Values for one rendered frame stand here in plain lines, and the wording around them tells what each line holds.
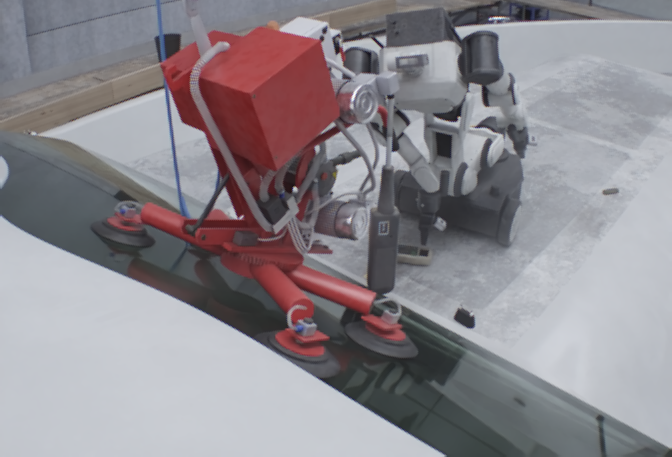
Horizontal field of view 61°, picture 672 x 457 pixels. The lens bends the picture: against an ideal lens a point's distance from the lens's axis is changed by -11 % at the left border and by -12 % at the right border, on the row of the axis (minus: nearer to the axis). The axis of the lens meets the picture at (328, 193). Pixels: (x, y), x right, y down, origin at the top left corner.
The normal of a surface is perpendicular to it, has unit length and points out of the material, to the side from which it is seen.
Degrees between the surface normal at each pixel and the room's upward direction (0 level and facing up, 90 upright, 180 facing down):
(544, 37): 90
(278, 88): 90
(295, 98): 90
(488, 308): 0
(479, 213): 90
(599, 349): 21
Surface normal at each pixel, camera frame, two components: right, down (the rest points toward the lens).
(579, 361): 0.25, -0.74
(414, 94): -0.32, 0.60
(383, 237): 0.21, 0.46
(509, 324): 0.00, -0.88
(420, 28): -0.43, -0.14
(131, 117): 0.72, 0.33
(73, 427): 0.27, -0.94
